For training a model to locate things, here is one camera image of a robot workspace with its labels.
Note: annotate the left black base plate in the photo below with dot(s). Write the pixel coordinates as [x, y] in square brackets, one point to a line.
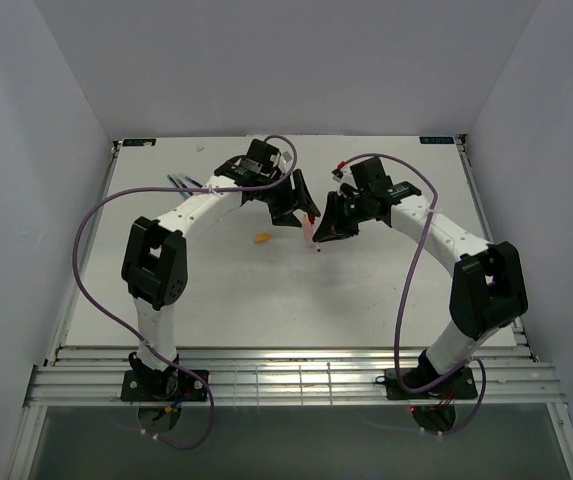
[163, 387]

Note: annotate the left blue corner label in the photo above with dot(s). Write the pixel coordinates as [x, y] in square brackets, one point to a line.
[139, 142]

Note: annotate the pink pencil-shaped pen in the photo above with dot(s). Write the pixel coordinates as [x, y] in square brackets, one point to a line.
[308, 231]

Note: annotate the aluminium rail frame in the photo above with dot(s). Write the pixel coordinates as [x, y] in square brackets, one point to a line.
[282, 326]

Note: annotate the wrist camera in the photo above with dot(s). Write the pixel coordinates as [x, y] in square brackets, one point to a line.
[370, 176]
[262, 155]

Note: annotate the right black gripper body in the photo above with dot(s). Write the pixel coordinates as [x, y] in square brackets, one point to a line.
[354, 209]

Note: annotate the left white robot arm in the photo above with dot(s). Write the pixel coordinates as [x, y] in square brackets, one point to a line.
[155, 265]

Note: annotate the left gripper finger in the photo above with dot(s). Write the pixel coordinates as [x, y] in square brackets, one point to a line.
[303, 200]
[287, 219]

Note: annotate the yellow-orange pen cap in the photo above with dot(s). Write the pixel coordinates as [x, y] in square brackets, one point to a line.
[261, 238]

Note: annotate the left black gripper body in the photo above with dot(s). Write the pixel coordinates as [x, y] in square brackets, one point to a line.
[280, 198]

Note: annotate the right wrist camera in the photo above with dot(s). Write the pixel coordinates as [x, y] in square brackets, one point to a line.
[370, 176]

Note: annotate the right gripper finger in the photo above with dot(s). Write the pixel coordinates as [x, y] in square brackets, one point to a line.
[330, 225]
[345, 230]

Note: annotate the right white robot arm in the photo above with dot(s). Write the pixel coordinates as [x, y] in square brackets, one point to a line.
[487, 291]

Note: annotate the blue corner label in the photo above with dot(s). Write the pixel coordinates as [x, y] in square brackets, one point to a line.
[139, 142]
[436, 140]

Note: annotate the right blue corner label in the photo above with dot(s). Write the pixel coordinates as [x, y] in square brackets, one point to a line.
[436, 140]

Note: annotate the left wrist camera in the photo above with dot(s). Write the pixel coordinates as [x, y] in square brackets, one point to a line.
[262, 155]

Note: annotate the blue pens cluster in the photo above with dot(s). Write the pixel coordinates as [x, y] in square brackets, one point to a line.
[179, 180]

